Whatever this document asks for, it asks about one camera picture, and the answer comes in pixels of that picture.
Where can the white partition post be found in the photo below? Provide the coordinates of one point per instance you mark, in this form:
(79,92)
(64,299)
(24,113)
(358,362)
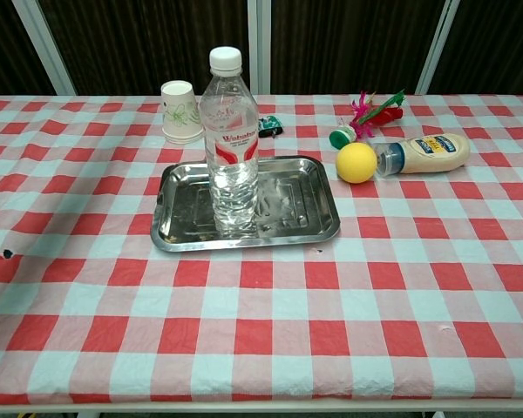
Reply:
(438,43)
(43,48)
(259,43)

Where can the yellow ball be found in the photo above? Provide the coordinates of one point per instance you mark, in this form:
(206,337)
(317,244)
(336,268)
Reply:
(356,163)

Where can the dark brown curtain panel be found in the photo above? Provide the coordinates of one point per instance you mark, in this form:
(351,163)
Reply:
(8,48)
(348,43)
(148,43)
(492,43)

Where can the transparent plastic water bottle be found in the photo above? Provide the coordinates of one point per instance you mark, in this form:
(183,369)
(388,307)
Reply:
(231,165)

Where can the mayonnaise squeeze bottle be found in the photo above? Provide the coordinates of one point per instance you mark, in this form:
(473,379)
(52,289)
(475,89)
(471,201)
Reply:
(431,152)

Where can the red white checkered tablecloth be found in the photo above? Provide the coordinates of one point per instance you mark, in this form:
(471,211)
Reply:
(261,313)

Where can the colourful feather shuttlecock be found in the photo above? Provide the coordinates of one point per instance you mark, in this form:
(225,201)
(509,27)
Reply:
(366,119)

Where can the silver metal tray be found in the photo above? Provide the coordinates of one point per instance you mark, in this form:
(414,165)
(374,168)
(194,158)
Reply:
(287,204)

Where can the small green chip package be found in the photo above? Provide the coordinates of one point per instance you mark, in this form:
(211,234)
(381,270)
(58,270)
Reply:
(271,126)

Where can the white paper cup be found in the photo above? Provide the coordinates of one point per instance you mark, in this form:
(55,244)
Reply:
(178,113)

